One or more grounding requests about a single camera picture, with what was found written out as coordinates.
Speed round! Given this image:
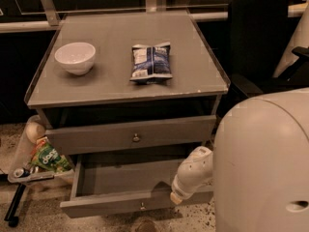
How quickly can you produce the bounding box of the clear plastic side bin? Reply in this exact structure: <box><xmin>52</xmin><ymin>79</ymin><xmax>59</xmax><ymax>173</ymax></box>
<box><xmin>7</xmin><ymin>114</ymin><xmax>75</xmax><ymax>184</ymax></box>

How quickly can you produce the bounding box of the white ceramic bowl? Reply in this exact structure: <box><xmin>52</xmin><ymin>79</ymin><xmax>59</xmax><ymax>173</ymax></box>
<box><xmin>54</xmin><ymin>43</ymin><xmax>97</xmax><ymax>75</ymax></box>

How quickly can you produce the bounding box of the grey drawer cabinet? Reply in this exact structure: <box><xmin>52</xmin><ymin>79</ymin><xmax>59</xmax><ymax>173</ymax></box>
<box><xmin>23</xmin><ymin>11</ymin><xmax>232</xmax><ymax>166</ymax></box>

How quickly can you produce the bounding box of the grey top drawer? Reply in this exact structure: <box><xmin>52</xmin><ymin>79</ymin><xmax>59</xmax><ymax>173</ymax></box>
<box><xmin>46</xmin><ymin>115</ymin><xmax>216</xmax><ymax>155</ymax></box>

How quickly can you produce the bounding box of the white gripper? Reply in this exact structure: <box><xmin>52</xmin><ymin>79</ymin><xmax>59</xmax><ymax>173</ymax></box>
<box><xmin>170</xmin><ymin>175</ymin><xmax>197</xmax><ymax>205</ymax></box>

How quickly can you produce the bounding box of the black office chair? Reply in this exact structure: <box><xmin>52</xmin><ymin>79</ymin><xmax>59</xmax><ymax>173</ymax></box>
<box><xmin>217</xmin><ymin>0</ymin><xmax>309</xmax><ymax>99</ymax></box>

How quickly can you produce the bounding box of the green snack bag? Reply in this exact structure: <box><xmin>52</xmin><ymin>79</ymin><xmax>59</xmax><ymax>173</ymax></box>
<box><xmin>31</xmin><ymin>137</ymin><xmax>71</xmax><ymax>173</ymax></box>

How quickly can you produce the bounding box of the blue white chip bag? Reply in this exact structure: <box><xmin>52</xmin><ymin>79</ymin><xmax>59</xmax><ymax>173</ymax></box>
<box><xmin>130</xmin><ymin>42</ymin><xmax>173</xmax><ymax>84</ymax></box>

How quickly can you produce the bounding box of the silver soda can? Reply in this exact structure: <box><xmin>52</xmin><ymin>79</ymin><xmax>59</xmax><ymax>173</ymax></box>
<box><xmin>14</xmin><ymin>167</ymin><xmax>30</xmax><ymax>178</ymax></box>

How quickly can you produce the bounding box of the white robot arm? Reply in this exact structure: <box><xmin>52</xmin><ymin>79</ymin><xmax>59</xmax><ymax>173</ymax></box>
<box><xmin>170</xmin><ymin>88</ymin><xmax>309</xmax><ymax>232</ymax></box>

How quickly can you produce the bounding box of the metal railing bar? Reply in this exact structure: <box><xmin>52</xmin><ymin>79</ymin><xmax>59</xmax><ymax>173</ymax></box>
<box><xmin>0</xmin><ymin>3</ymin><xmax>308</xmax><ymax>33</ymax></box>

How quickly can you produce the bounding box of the black stand leg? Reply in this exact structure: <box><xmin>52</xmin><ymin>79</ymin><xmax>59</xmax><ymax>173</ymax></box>
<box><xmin>4</xmin><ymin>184</ymin><xmax>26</xmax><ymax>227</ymax></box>

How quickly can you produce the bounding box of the grey drawer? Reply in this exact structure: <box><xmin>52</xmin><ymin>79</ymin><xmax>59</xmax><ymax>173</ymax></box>
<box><xmin>59</xmin><ymin>153</ymin><xmax>214</xmax><ymax>218</ymax></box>
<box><xmin>46</xmin><ymin>115</ymin><xmax>216</xmax><ymax>155</ymax></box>

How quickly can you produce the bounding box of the beige round object in bin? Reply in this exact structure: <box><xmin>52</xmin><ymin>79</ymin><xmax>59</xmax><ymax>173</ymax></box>
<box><xmin>26</xmin><ymin>122</ymin><xmax>45</xmax><ymax>143</ymax></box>

